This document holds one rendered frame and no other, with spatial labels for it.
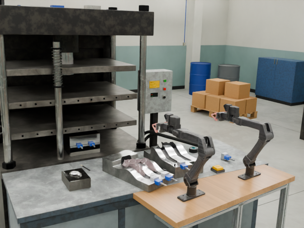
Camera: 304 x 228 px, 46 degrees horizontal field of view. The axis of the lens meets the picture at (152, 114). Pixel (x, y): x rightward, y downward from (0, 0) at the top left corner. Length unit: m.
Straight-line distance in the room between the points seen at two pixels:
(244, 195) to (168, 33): 8.31
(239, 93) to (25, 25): 5.46
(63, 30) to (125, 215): 1.44
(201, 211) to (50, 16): 1.74
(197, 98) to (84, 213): 5.85
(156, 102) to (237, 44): 8.23
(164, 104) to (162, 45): 6.97
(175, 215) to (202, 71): 7.87
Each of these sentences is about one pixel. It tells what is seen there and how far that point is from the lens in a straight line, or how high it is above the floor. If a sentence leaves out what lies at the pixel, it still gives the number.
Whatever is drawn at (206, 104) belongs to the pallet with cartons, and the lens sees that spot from 7.84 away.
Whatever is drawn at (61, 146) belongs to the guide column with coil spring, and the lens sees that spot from 3.09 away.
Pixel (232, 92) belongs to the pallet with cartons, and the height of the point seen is 0.57.
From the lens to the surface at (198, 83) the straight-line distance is 9.92.
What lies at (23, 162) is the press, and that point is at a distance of 3.13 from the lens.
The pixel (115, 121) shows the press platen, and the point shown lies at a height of 1.04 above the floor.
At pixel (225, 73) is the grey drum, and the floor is 0.70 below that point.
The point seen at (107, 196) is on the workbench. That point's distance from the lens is 2.44.
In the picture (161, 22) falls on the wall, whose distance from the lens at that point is 10.38.
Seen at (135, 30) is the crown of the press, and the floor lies 1.85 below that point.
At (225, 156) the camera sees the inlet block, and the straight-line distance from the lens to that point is 3.12.
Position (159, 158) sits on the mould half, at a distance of 2.85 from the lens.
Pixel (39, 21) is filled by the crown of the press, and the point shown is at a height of 1.90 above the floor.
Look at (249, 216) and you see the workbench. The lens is 3.36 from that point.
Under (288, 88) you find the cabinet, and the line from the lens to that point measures 9.57.
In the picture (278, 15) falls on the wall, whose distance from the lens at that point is 10.54.
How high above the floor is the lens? 1.91
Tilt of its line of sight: 14 degrees down
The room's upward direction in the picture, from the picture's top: 2 degrees clockwise
